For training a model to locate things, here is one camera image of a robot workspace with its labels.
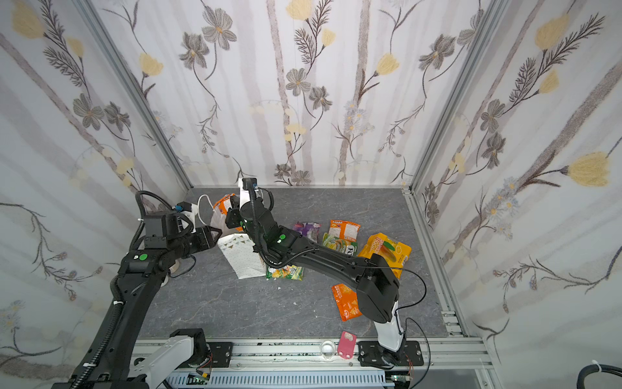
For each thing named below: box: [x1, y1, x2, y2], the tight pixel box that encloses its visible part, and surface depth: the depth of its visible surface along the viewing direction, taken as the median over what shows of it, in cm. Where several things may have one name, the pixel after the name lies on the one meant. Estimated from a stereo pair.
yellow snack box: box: [357, 232, 413, 280], surface depth 95 cm
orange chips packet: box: [332, 283, 363, 322], surface depth 85 cm
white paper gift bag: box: [209, 205, 267, 279], surface depth 79 cm
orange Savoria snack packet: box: [213, 192, 236, 216], surface depth 74 cm
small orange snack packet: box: [328, 219, 362, 243], surface depth 104 cm
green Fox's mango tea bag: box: [265, 264, 304, 282], surface depth 92 cm
